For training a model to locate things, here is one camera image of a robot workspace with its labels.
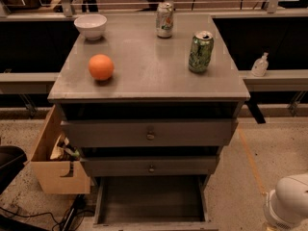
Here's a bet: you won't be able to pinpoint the white ceramic bowl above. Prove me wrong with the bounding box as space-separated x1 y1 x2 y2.
74 14 107 40

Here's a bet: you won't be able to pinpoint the grey middle drawer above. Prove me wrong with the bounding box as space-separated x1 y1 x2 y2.
81 156 218 177

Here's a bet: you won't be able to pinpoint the clear sanitizer bottle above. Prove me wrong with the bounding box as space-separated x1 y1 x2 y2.
251 52 269 77

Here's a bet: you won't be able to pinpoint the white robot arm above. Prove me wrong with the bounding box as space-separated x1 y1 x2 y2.
263 173 308 231

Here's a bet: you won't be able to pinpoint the grey top drawer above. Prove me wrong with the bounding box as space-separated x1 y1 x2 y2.
61 119 238 147

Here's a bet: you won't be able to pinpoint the orange ball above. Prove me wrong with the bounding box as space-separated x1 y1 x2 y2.
88 54 115 81

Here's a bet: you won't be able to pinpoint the grey drawer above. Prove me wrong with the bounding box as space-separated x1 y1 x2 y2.
93 176 218 231
81 156 218 177
61 119 238 147

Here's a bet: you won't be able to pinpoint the black floor cables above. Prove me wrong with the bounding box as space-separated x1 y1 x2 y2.
0 193 96 231

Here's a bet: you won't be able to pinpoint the grey drawer cabinet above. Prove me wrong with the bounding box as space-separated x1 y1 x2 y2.
47 13 251 231

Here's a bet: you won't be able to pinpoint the grey bottom drawer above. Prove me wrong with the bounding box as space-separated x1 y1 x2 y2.
93 176 218 231

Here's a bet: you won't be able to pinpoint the wooden box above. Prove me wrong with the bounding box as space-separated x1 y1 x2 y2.
30 107 90 194

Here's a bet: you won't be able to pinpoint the green soda can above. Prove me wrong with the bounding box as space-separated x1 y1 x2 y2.
189 31 214 73

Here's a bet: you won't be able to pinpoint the white soda can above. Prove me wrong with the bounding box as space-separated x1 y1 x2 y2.
156 2 173 39

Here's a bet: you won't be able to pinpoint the crumpled items in box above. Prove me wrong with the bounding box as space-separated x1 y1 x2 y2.
50 134 80 161

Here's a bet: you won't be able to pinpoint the black chair edge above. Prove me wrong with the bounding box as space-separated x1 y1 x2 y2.
0 145 27 194

